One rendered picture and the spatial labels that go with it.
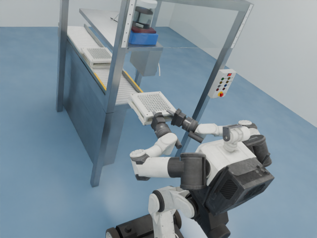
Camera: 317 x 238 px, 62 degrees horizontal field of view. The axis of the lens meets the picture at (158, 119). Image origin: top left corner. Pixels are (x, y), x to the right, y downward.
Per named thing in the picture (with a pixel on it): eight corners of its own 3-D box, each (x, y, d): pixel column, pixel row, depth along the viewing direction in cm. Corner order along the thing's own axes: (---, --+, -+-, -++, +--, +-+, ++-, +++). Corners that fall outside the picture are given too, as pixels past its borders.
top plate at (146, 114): (159, 93, 187) (160, 90, 186) (177, 114, 172) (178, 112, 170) (128, 96, 174) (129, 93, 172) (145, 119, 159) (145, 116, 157)
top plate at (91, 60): (117, 62, 229) (118, 60, 227) (90, 63, 215) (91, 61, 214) (106, 49, 243) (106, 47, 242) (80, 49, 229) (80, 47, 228)
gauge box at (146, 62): (155, 75, 194) (162, 51, 182) (143, 76, 188) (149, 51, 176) (141, 61, 207) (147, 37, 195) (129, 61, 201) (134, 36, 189)
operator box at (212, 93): (224, 97, 241) (237, 72, 226) (211, 98, 231) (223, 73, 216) (220, 93, 244) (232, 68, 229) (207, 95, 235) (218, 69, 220)
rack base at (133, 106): (157, 99, 190) (158, 96, 188) (175, 120, 175) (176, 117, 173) (127, 102, 177) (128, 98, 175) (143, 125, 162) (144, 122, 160)
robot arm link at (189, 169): (176, 183, 117) (205, 184, 111) (167, 184, 110) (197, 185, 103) (176, 157, 120) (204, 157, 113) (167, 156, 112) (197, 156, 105)
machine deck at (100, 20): (162, 52, 183) (163, 46, 180) (112, 52, 162) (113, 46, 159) (123, 16, 219) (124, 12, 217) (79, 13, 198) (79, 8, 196)
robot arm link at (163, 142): (166, 141, 152) (151, 151, 143) (171, 130, 146) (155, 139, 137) (174, 148, 149) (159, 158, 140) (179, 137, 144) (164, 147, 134)
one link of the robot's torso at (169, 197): (171, 204, 185) (218, 215, 145) (150, 211, 175) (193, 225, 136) (167, 182, 185) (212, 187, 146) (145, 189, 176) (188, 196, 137)
